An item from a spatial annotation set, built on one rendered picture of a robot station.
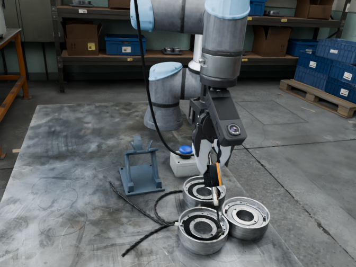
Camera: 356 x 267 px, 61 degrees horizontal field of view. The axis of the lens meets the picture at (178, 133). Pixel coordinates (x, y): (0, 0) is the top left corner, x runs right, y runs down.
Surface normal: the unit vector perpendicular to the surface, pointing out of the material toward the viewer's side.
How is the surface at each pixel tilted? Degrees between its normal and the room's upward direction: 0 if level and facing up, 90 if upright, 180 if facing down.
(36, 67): 90
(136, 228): 0
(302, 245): 0
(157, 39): 90
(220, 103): 31
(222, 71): 90
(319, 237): 0
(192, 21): 106
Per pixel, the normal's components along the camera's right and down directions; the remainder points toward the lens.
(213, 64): -0.50, 0.35
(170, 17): -0.04, 0.55
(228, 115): 0.21, -0.55
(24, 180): 0.07, -0.90
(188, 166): 0.27, 0.43
